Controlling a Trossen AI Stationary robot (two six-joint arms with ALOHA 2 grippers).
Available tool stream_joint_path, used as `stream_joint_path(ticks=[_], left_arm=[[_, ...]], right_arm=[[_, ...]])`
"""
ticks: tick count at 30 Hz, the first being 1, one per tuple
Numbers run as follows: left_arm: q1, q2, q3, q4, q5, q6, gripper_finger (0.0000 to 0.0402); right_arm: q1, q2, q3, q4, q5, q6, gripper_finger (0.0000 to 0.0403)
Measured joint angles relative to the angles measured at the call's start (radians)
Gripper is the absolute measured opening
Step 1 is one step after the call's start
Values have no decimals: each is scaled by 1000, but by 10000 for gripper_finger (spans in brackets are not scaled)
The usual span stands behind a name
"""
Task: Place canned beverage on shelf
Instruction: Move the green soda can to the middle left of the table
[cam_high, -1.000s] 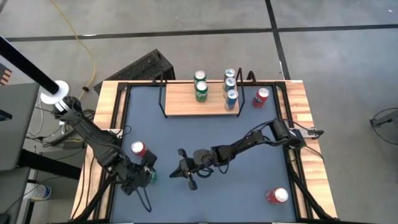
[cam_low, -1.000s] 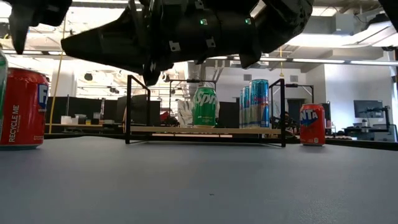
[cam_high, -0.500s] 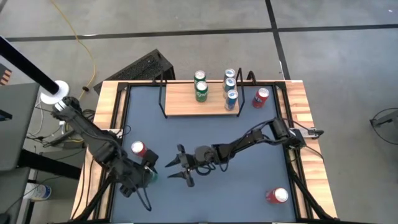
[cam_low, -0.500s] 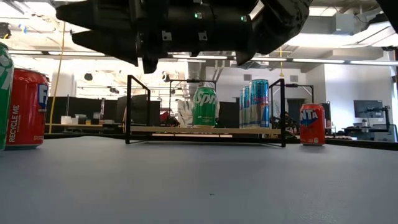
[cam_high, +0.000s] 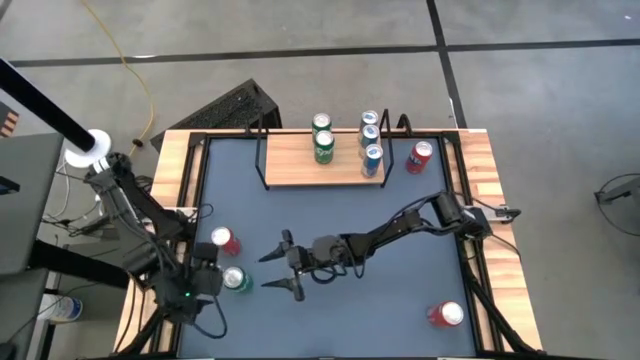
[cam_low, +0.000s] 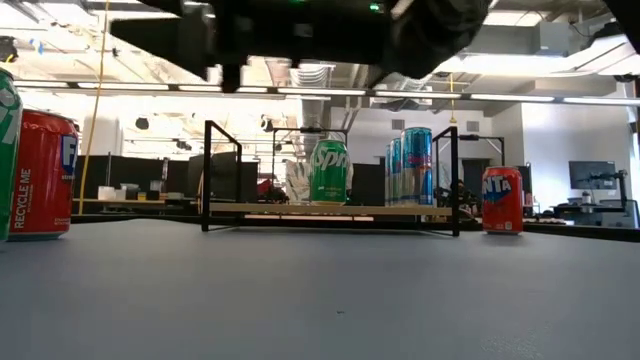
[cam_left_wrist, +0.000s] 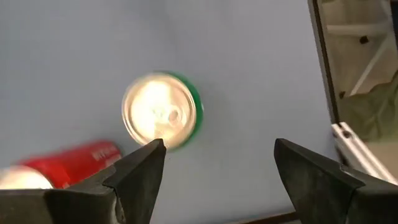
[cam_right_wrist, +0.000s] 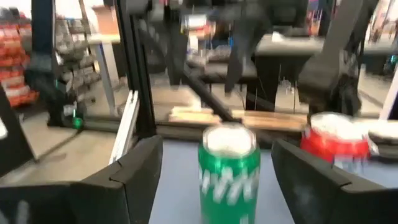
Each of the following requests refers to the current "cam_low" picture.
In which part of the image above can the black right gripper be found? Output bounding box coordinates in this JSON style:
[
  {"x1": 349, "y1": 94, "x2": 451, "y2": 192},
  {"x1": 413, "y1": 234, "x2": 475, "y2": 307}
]
[{"x1": 110, "y1": 0, "x2": 396, "y2": 94}]

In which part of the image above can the green Sprite can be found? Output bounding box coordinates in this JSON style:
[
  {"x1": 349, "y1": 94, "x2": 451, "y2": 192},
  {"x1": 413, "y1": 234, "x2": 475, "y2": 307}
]
[
  {"x1": 309, "y1": 138, "x2": 350, "y2": 207},
  {"x1": 0, "y1": 67, "x2": 24, "y2": 242}
]

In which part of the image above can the red Fanta can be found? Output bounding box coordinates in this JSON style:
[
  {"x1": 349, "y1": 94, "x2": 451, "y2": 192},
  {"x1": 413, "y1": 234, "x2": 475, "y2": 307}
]
[
  {"x1": 481, "y1": 166, "x2": 525, "y2": 236},
  {"x1": 8, "y1": 108, "x2": 80, "y2": 242}
]

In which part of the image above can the blue silver Red Bull can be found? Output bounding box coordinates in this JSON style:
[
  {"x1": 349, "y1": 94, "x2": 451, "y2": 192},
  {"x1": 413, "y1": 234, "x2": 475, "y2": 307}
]
[
  {"x1": 388, "y1": 137, "x2": 403, "y2": 207},
  {"x1": 399, "y1": 126, "x2": 435, "y2": 207}
]

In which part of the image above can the large black monitor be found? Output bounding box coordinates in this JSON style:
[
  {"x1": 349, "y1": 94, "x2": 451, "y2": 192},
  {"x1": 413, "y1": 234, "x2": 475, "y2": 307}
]
[{"x1": 185, "y1": 151, "x2": 259, "y2": 204}]

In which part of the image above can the black office partition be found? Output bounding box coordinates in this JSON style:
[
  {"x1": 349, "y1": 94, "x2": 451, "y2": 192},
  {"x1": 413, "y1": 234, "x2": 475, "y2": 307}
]
[{"x1": 74, "y1": 153, "x2": 169, "y2": 201}]

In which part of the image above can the white crumpled sheet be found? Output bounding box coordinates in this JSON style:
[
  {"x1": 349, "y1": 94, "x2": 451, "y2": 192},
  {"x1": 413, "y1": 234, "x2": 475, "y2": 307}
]
[{"x1": 284, "y1": 158, "x2": 354, "y2": 205}]

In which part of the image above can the black ceiling spotlight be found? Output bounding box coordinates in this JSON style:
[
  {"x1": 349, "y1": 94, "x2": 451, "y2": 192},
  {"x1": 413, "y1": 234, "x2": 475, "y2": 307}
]
[{"x1": 0, "y1": 35, "x2": 19, "y2": 64}]

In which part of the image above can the wooden office desk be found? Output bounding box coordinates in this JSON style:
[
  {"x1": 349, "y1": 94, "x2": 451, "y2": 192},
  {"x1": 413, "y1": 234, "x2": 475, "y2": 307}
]
[{"x1": 71, "y1": 197, "x2": 169, "y2": 217}]

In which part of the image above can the person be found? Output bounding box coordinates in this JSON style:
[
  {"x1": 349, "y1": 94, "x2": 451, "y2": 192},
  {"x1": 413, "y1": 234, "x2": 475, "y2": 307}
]
[{"x1": 457, "y1": 180, "x2": 481, "y2": 221}]

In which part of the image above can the black computer monitor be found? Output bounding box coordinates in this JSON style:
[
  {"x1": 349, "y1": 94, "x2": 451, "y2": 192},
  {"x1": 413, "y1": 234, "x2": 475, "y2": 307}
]
[{"x1": 568, "y1": 160, "x2": 617, "y2": 191}]

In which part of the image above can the grey box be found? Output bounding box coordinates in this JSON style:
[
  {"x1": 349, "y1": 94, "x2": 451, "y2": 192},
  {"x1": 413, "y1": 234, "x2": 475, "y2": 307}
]
[{"x1": 599, "y1": 198, "x2": 640, "y2": 230}]

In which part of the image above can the yellow cable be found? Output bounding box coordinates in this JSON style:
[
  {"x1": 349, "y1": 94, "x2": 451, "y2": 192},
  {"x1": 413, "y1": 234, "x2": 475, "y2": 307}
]
[{"x1": 77, "y1": 0, "x2": 110, "y2": 217}]

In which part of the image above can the silver corrugated air duct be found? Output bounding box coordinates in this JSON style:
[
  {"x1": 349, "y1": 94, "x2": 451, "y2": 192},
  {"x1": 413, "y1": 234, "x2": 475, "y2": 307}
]
[{"x1": 288, "y1": 62, "x2": 335, "y2": 151}]

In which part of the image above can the wooden shelf with black frame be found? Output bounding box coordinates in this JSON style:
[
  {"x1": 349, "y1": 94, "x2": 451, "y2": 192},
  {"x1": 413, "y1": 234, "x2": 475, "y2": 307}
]
[{"x1": 201, "y1": 119, "x2": 461, "y2": 238}]

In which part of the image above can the black metal rig frame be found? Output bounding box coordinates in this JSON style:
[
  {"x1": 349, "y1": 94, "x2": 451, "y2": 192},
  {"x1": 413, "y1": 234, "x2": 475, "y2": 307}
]
[{"x1": 69, "y1": 212, "x2": 640, "y2": 244}]

